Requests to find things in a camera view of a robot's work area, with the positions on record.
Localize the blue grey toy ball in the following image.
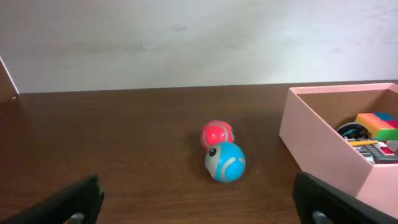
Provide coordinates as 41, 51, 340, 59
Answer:
205, 142, 246, 182

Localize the red grey toy fire truck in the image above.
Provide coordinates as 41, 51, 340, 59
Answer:
347, 139, 397, 164

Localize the multicoloured puzzle cube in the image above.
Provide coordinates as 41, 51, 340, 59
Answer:
355, 113, 397, 141

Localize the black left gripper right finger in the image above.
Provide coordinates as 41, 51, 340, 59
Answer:
292, 172, 397, 224

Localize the pink grey toy ball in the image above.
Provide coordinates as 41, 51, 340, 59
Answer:
200, 120, 235, 151

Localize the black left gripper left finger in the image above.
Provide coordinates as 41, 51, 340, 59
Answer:
2, 174, 104, 224

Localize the small black round container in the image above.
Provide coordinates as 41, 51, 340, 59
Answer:
336, 122, 370, 139

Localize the pink cardboard box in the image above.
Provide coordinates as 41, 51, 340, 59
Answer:
279, 83, 397, 217

